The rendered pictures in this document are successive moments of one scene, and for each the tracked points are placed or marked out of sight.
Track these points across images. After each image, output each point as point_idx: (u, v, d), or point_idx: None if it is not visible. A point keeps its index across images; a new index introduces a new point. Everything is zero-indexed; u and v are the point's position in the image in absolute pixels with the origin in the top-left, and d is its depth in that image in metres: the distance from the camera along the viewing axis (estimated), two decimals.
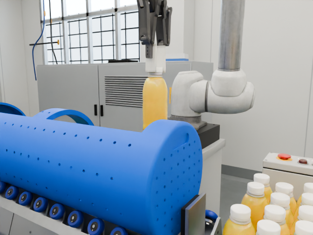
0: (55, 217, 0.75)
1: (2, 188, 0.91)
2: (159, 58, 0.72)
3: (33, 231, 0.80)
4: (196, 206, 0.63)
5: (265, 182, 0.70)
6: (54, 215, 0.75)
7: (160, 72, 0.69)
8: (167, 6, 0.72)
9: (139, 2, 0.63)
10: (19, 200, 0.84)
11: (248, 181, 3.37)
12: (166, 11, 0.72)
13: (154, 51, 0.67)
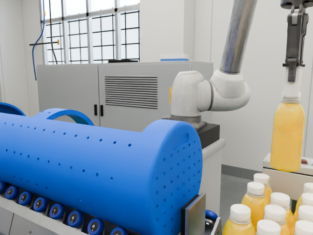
0: (55, 217, 0.75)
1: (2, 188, 0.91)
2: None
3: (33, 231, 0.80)
4: (196, 206, 0.63)
5: (265, 182, 0.70)
6: (54, 215, 0.75)
7: None
8: None
9: (292, 19, 0.54)
10: (19, 200, 0.84)
11: (248, 181, 3.37)
12: None
13: (299, 74, 0.58)
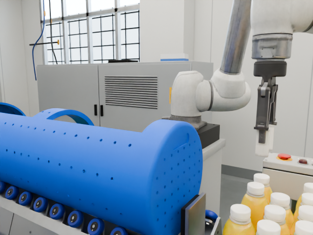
0: (55, 217, 0.75)
1: (2, 188, 0.91)
2: None
3: (33, 231, 0.80)
4: (196, 206, 0.63)
5: (265, 182, 0.70)
6: (54, 215, 0.75)
7: None
8: None
9: (261, 92, 0.62)
10: (19, 200, 0.84)
11: (248, 181, 3.37)
12: None
13: (268, 136, 0.66)
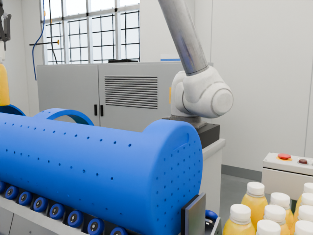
0: (55, 217, 0.75)
1: (2, 188, 0.91)
2: (0, 50, 1.02)
3: (33, 231, 0.80)
4: (196, 206, 0.63)
5: None
6: (54, 215, 0.75)
7: None
8: (6, 13, 1.02)
9: None
10: (19, 200, 0.84)
11: (248, 181, 3.37)
12: (4, 17, 1.01)
13: None
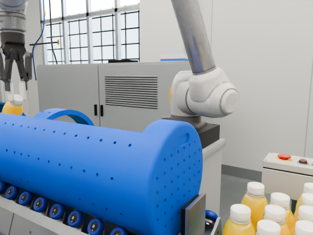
0: (55, 217, 0.75)
1: (2, 188, 0.91)
2: (21, 90, 0.98)
3: (33, 231, 0.80)
4: (196, 206, 0.63)
5: (14, 102, 0.95)
6: (54, 215, 0.75)
7: None
8: (28, 52, 0.98)
9: None
10: (19, 200, 0.84)
11: (248, 181, 3.37)
12: (26, 56, 0.98)
13: (11, 86, 0.93)
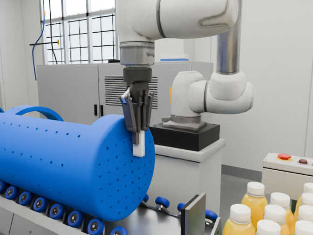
0: (59, 212, 0.75)
1: (3, 183, 0.92)
2: (138, 142, 0.73)
3: (33, 231, 0.80)
4: (196, 206, 0.63)
5: None
6: (57, 213, 0.75)
7: None
8: (124, 93, 0.67)
9: (151, 96, 0.76)
10: (20, 203, 0.83)
11: (248, 181, 3.37)
12: None
13: None
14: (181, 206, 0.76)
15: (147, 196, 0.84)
